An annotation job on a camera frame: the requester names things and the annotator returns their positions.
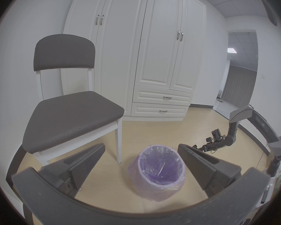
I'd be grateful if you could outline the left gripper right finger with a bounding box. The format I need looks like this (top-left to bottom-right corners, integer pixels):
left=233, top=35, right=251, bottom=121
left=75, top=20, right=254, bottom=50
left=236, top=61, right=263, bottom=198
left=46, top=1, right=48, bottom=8
left=177, top=144, right=242, bottom=192

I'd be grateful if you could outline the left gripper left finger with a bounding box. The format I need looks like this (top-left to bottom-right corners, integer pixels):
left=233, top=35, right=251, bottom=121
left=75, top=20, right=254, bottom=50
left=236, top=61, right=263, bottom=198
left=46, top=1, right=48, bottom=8
left=39, top=143, right=106, bottom=192

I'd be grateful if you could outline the purple plastic bag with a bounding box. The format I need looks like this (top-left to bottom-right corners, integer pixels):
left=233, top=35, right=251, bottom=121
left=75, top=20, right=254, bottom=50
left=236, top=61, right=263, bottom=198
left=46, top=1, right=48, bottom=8
left=128, top=145, right=187, bottom=202

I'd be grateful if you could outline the white trash bin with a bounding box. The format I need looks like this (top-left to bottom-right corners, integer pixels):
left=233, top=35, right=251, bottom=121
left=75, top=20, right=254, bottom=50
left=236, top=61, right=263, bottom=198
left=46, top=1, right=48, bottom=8
left=137, top=145, right=186, bottom=192

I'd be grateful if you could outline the white chair with grey cushions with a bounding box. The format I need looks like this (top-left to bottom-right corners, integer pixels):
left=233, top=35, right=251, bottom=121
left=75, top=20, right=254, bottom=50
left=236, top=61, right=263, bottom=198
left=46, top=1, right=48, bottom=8
left=22, top=34, right=125, bottom=166

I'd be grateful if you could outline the grey curtain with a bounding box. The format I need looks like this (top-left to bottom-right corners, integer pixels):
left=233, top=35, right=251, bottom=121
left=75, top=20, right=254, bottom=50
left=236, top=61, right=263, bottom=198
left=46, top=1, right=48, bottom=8
left=221, top=65, right=258, bottom=109

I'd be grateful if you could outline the white wardrobe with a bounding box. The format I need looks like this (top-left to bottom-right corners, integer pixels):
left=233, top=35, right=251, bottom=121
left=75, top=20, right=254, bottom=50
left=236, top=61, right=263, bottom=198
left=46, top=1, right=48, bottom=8
left=61, top=0, right=207, bottom=123

